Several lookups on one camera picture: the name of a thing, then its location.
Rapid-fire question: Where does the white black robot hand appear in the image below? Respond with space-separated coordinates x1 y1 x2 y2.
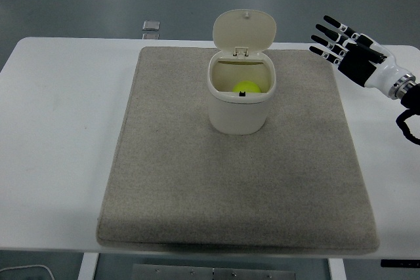
308 14 411 92

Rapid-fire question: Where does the yellow-green tennis ball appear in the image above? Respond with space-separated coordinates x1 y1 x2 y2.
232 80 263 94

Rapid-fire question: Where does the cream plastic bin with lid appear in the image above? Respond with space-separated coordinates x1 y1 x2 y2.
207 9 278 136

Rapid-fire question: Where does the beige felt mat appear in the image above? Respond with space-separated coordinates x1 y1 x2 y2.
95 46 381 254

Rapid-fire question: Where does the black table control panel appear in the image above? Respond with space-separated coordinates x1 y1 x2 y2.
380 259 420 268

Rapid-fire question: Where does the grey metal plate with screws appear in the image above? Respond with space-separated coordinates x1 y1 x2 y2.
132 264 296 280

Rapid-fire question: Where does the white table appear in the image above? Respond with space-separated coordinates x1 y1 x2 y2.
0 37 420 280

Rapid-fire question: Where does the white cable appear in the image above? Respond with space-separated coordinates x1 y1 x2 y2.
0 264 55 280

